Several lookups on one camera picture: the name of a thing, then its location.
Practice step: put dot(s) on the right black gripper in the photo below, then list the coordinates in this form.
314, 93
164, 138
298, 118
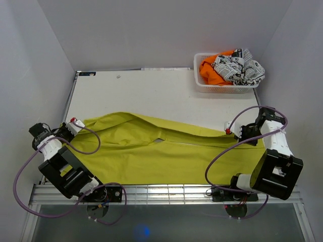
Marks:
243, 127

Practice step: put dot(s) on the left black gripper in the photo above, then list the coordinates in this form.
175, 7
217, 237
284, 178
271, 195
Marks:
64, 127

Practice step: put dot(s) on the yellow-green trousers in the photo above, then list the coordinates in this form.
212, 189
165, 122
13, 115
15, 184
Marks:
133, 149

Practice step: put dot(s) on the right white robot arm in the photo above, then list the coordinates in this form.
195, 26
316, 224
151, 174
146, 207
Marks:
278, 169

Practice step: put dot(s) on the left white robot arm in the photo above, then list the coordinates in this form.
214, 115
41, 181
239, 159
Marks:
61, 167

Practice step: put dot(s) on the blue label sticker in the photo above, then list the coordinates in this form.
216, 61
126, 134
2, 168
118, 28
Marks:
86, 73

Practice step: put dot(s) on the newspaper print garment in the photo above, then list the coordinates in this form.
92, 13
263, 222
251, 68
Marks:
239, 68

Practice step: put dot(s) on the orange garment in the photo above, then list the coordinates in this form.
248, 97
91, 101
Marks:
209, 75

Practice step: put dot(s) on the white plastic basket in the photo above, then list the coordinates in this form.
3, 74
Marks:
206, 88

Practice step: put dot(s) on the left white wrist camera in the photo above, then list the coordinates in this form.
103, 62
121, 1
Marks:
75, 126

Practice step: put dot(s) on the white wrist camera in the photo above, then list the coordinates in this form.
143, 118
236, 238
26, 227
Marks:
75, 126
233, 128

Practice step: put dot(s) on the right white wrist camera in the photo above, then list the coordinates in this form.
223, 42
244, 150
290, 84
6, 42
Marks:
233, 128

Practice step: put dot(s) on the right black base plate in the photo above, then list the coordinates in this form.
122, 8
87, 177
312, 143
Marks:
221, 195

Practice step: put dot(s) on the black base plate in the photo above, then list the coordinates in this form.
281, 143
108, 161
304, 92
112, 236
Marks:
221, 195
105, 194

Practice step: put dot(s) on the aluminium rail frame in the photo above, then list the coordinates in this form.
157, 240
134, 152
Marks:
111, 83

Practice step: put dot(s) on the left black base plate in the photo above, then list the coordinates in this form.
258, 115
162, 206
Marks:
105, 194

